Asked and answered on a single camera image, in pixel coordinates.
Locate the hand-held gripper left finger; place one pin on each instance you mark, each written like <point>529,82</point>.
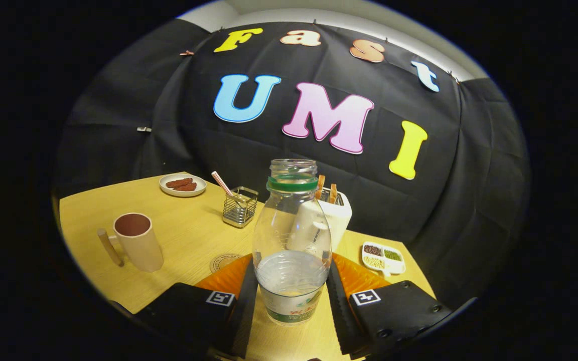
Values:
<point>193,316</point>

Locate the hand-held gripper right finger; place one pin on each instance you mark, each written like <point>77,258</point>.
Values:
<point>399,316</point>

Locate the round wooden coaster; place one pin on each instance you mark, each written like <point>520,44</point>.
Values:
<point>221,261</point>

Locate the clear plastic juice bottle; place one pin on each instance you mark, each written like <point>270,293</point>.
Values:
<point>291,281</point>

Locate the white divided snack dish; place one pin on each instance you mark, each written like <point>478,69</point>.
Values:
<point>399,265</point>

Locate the wooden table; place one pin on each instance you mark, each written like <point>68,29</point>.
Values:
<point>183,235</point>

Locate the white toaster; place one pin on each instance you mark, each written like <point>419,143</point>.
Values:
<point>340,215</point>

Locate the black backdrop cloth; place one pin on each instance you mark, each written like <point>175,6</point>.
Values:
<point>444,200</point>

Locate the small white plate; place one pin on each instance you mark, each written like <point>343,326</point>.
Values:
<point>168,190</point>

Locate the brown cookie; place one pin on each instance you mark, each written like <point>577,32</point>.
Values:
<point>178,182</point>
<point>186,187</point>

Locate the pink striped straw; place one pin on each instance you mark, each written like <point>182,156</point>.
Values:
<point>221,182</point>

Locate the toast slice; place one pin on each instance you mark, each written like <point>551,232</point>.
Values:
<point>333,193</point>
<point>321,184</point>

